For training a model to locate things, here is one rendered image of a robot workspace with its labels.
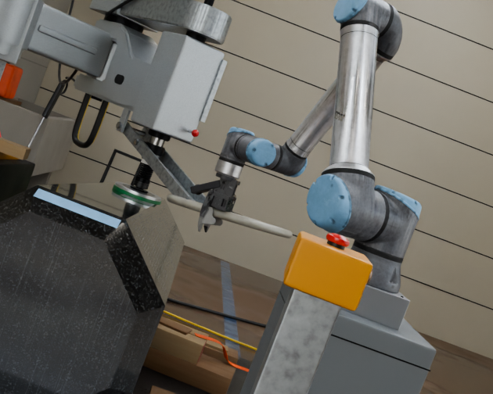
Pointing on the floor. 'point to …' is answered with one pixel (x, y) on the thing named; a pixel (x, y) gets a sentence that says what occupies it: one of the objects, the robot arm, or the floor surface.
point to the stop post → (310, 312)
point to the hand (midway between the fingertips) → (201, 227)
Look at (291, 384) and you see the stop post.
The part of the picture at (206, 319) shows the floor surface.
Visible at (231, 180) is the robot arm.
